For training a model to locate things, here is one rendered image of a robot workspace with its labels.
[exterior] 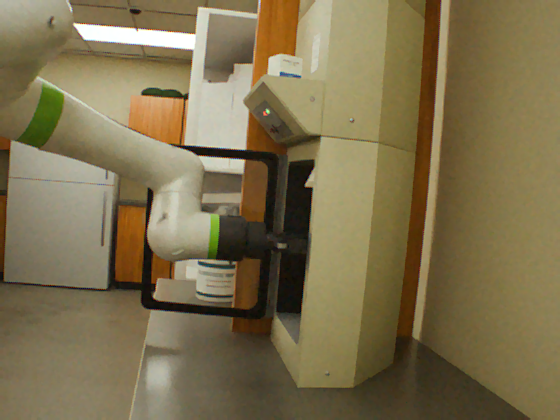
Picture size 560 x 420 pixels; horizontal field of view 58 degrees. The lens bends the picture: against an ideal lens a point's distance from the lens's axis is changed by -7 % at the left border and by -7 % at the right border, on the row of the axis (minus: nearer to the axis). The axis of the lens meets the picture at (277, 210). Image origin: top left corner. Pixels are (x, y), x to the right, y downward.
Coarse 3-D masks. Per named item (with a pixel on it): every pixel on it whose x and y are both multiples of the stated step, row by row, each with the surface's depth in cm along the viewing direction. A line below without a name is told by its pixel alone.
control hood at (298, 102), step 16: (272, 80) 95; (288, 80) 95; (304, 80) 96; (256, 96) 109; (272, 96) 98; (288, 96) 96; (304, 96) 96; (320, 96) 97; (288, 112) 97; (304, 112) 96; (320, 112) 97; (288, 128) 106; (304, 128) 97; (320, 128) 97
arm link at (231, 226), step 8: (224, 216) 108; (232, 216) 108; (240, 216) 108; (224, 224) 106; (232, 224) 106; (240, 224) 107; (224, 232) 105; (232, 232) 105; (240, 232) 106; (224, 240) 105; (232, 240) 105; (240, 240) 106; (224, 248) 105; (232, 248) 106; (240, 248) 106; (216, 256) 106; (224, 256) 107; (232, 256) 107; (240, 256) 107
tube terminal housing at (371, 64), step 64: (320, 0) 105; (384, 0) 98; (320, 64) 101; (384, 64) 99; (384, 128) 101; (320, 192) 98; (384, 192) 103; (320, 256) 99; (384, 256) 107; (320, 320) 99; (384, 320) 111; (320, 384) 100
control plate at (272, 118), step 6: (264, 102) 106; (258, 108) 115; (264, 108) 110; (270, 108) 106; (258, 114) 120; (264, 114) 115; (270, 114) 110; (276, 114) 105; (264, 120) 119; (270, 120) 114; (276, 120) 109; (264, 126) 124; (270, 126) 119; (282, 132) 113; (288, 132) 108; (276, 138) 123
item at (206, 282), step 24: (216, 168) 127; (240, 168) 127; (264, 168) 127; (216, 192) 127; (240, 192) 127; (264, 192) 128; (168, 264) 128; (192, 264) 128; (216, 264) 128; (240, 264) 128; (168, 288) 128; (192, 288) 128; (216, 288) 129; (240, 288) 129
